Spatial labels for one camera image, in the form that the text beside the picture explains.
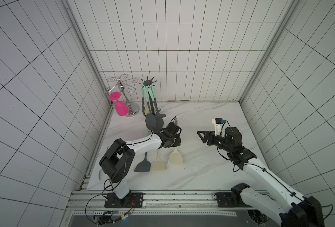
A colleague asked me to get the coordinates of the beige spatula grey handle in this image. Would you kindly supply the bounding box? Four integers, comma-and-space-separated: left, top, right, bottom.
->
168, 116, 184, 166

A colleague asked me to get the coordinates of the beige spatula green handle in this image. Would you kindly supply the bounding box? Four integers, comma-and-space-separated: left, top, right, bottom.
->
150, 150, 166, 172

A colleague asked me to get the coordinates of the grey spatula green handle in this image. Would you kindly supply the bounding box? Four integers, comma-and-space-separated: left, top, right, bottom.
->
134, 153, 151, 173

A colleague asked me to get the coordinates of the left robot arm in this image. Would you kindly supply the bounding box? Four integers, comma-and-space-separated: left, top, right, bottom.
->
99, 119, 181, 202

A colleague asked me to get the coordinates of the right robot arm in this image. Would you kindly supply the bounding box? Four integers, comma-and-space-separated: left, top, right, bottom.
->
197, 127, 324, 227

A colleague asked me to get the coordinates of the grey utensil rack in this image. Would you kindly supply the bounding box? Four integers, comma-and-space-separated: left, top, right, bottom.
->
140, 75, 165, 131

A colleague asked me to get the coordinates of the pink plastic wine glass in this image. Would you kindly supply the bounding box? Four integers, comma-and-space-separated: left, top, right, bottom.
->
109, 92, 129, 116

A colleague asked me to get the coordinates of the chrome glass holder stand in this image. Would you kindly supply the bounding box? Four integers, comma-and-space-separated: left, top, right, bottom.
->
105, 74, 140, 117

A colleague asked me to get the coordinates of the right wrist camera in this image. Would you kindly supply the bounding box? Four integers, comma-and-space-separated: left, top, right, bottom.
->
212, 118, 225, 136

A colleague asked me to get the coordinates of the grey utensil green handle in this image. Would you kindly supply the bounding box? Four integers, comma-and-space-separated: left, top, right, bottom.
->
142, 85, 151, 117

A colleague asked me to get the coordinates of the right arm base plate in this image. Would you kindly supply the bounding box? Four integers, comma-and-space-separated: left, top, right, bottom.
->
213, 192, 251, 208

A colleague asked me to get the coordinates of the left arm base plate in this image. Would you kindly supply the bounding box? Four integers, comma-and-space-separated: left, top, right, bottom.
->
104, 192, 144, 208

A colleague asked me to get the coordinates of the left base cable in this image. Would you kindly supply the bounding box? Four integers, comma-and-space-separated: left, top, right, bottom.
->
83, 192, 135, 225

